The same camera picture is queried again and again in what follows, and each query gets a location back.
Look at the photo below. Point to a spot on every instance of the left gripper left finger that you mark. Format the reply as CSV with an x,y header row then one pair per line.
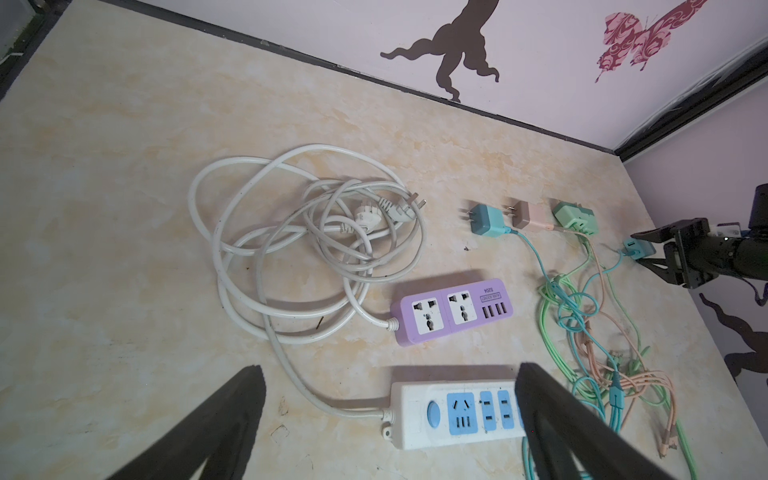
x,y
217,437

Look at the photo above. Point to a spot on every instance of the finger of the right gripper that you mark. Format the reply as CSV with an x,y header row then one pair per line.
x,y
667,270
657,235

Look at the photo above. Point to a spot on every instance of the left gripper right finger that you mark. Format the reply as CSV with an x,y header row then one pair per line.
x,y
566,441

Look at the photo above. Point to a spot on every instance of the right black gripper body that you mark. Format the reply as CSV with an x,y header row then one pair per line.
x,y
702,256

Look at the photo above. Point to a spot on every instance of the light teal charger plug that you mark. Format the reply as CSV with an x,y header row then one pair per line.
x,y
637,249

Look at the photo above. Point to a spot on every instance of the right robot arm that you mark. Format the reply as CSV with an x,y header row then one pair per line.
x,y
747,255

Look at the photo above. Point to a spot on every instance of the green charger plug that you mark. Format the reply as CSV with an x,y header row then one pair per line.
x,y
574,217

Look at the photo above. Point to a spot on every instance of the pink charger plug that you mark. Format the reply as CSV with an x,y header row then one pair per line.
x,y
526,216

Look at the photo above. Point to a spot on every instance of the dark teal charger plug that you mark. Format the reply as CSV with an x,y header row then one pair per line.
x,y
487,221

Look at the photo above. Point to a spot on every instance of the white blue power strip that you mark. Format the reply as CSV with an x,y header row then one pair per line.
x,y
446,413

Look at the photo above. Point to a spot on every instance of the purple power strip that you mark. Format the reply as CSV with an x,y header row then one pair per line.
x,y
439,313

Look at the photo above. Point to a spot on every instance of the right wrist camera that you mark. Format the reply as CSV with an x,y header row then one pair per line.
x,y
730,230

